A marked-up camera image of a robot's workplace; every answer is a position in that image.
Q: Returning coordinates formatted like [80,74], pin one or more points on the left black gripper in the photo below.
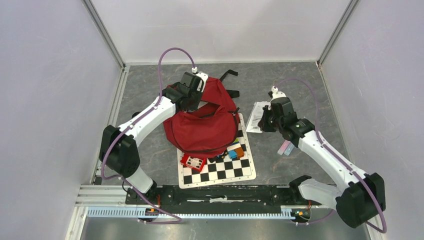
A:
[195,107]

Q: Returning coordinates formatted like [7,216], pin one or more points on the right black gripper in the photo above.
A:
[262,123]

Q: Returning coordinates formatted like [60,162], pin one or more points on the white paper packet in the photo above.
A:
[255,117]

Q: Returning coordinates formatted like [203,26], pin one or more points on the red backpack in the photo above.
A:
[208,131]

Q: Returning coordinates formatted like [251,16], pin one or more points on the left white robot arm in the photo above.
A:
[119,144]

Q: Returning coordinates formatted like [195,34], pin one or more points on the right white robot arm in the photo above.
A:
[356,196]

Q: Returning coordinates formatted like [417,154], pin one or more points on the pink highlighter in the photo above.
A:
[283,147]

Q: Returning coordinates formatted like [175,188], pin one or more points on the blue highlighter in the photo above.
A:
[289,149]

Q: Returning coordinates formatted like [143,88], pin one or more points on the orange toy block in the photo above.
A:
[239,152]

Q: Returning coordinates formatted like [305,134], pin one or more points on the blue toy block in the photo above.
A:
[232,154]

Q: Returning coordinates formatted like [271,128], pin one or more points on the red toy block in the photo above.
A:
[193,163]

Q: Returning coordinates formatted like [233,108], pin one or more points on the black toy block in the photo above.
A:
[219,158]

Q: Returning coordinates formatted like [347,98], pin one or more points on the black white chessboard mat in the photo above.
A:
[229,171]

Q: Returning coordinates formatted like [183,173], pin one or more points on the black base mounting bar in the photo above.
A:
[226,199]

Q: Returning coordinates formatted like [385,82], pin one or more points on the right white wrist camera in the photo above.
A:
[275,93]

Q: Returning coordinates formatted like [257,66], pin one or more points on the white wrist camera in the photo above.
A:
[275,93]
[200,79]

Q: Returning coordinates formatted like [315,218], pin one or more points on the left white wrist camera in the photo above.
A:
[200,79]

